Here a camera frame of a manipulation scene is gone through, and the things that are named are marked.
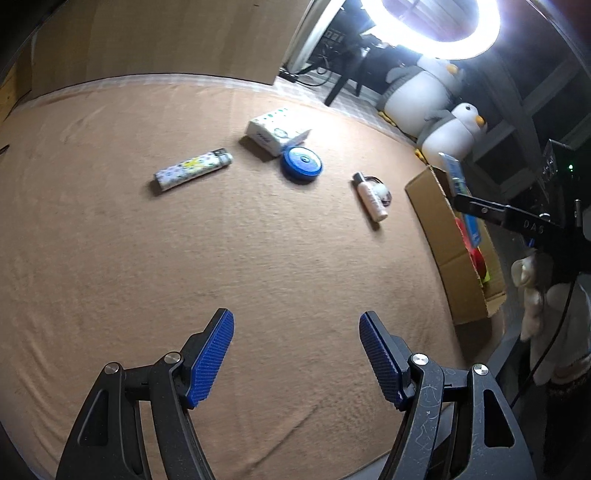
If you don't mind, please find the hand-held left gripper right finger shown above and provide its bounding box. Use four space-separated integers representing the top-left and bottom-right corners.
359 311 539 480

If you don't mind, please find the light wooden panel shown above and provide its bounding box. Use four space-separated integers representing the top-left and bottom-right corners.
28 0 319 100

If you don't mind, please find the person's right hand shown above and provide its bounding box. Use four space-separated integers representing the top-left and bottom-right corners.
510 251 591 385

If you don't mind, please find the black tripod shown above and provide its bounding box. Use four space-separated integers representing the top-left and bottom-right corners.
323 28 375 108

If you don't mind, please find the patterned white tube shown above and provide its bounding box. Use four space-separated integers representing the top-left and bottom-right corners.
154 148 234 195

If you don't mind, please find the cardboard box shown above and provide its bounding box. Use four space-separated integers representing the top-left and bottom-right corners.
405 164 509 326

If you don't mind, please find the dark red hair tie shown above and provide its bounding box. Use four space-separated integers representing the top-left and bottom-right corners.
362 174 393 206

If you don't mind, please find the small penguin plush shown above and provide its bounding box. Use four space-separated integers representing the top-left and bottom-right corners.
413 102 488 164

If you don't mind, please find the white ring light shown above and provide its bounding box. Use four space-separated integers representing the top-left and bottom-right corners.
360 0 502 60

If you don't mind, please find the red fabric pouch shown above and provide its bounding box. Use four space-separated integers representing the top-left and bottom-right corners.
455 217 488 273

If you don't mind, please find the white dotted tissue pack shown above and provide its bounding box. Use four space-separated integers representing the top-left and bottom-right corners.
244 107 311 158

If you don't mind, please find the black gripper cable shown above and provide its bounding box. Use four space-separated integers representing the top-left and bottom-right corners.
519 277 578 402

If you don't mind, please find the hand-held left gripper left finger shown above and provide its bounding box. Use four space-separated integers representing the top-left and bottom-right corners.
55 308 235 480

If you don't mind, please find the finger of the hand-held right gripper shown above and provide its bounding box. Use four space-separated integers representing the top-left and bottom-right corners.
455 193 509 225

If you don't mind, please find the blue tissue pack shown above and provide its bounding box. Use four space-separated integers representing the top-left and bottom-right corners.
438 152 483 252

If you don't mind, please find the blue round tin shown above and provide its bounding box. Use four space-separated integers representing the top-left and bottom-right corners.
280 145 324 185

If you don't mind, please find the small white bottle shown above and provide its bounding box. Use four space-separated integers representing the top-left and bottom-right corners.
352 172 387 223

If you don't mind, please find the large penguin plush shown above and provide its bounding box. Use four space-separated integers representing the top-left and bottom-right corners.
376 58 465 139

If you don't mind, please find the pine plank board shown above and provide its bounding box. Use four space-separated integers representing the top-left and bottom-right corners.
0 60 33 121

